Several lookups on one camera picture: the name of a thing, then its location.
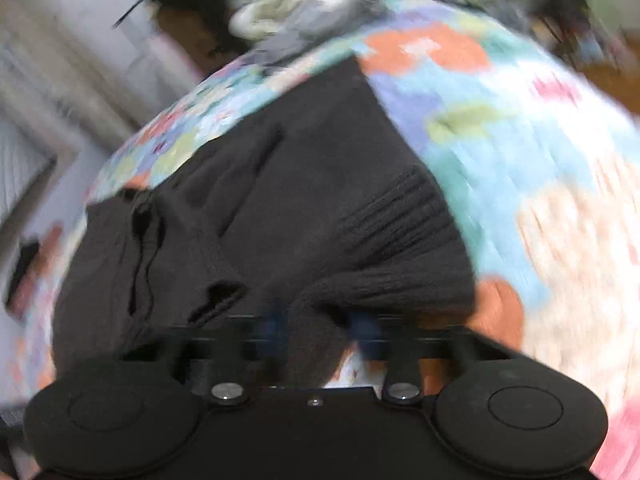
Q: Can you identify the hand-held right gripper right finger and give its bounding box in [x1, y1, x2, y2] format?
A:
[346, 310, 483, 405]

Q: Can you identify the black knit sweater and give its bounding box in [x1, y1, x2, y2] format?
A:
[50, 57, 478, 391]

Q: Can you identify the red storage box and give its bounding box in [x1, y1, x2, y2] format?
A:
[4, 224, 66, 317]

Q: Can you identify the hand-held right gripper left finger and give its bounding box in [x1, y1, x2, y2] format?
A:
[162, 310, 292, 405]

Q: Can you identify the grey garment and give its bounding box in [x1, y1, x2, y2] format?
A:
[252, 27, 361, 66]

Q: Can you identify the floral quilt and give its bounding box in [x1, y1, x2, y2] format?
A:
[10, 0, 640, 480]

